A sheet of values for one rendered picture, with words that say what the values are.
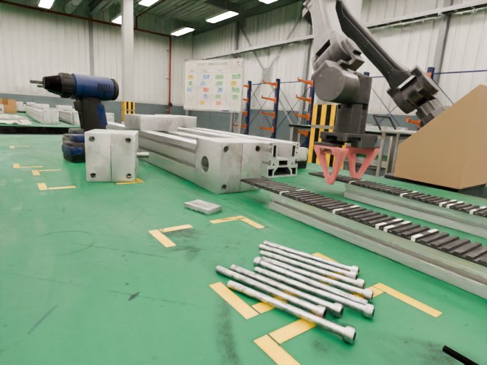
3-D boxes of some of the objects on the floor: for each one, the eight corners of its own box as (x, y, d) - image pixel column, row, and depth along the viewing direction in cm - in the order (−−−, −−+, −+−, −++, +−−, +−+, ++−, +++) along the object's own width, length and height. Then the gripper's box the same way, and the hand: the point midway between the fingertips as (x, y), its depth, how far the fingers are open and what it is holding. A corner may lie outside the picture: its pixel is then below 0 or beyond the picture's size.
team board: (175, 153, 697) (177, 59, 657) (191, 152, 738) (194, 63, 698) (232, 163, 617) (238, 56, 577) (246, 161, 658) (253, 60, 618)
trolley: (476, 220, 335) (498, 122, 314) (469, 232, 295) (493, 120, 274) (376, 198, 401) (389, 116, 381) (359, 206, 361) (372, 114, 340)
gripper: (347, 101, 55) (335, 188, 58) (387, 106, 62) (375, 185, 65) (317, 101, 61) (308, 181, 64) (357, 106, 68) (347, 178, 71)
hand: (343, 179), depth 65 cm, fingers open, 8 cm apart
